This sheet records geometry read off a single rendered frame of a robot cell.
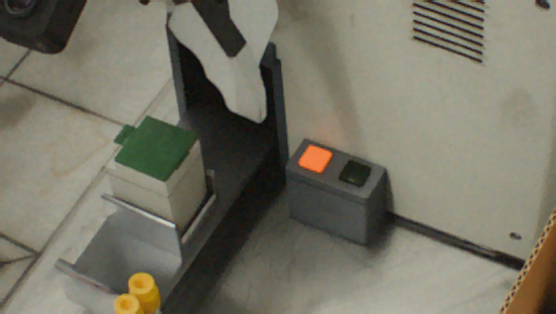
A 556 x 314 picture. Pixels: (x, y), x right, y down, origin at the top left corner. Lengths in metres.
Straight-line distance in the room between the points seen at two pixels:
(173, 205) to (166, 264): 0.04
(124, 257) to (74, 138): 1.35
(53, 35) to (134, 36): 1.70
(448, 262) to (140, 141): 0.22
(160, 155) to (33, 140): 1.41
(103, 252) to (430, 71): 0.24
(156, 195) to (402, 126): 0.15
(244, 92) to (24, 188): 1.43
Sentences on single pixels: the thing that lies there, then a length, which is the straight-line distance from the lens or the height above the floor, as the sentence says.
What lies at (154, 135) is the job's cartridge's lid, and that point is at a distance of 0.77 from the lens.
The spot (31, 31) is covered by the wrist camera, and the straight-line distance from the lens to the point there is 0.59.
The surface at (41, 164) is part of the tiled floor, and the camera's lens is 2.12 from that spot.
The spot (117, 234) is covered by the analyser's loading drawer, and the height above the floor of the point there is 0.92.
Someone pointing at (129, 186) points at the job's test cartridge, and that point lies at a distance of 0.77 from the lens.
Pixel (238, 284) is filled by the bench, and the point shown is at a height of 0.88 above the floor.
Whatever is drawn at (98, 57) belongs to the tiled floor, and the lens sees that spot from 2.27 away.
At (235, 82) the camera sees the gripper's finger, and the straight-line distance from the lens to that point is 0.67.
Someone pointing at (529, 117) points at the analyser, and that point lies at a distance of 0.72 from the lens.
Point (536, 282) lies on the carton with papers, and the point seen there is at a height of 0.99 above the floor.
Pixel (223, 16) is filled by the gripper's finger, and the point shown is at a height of 1.11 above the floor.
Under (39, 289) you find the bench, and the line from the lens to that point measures 0.85.
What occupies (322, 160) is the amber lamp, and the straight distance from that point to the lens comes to 0.81.
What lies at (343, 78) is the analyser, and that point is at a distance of 0.77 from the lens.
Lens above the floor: 1.54
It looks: 48 degrees down
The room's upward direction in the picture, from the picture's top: 5 degrees counter-clockwise
